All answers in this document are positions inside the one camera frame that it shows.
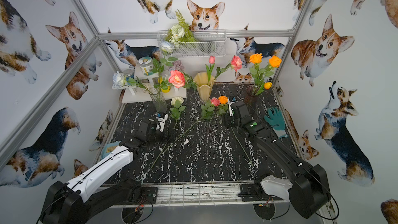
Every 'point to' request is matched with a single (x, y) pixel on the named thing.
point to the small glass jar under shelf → (146, 85)
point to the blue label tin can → (131, 75)
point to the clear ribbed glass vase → (158, 99)
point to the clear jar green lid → (146, 65)
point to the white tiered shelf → (135, 93)
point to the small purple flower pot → (177, 65)
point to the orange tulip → (268, 85)
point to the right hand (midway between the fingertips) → (232, 110)
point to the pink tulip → (212, 60)
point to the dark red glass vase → (249, 97)
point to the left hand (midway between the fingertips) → (170, 126)
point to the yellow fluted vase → (201, 80)
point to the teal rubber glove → (275, 119)
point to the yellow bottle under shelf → (160, 80)
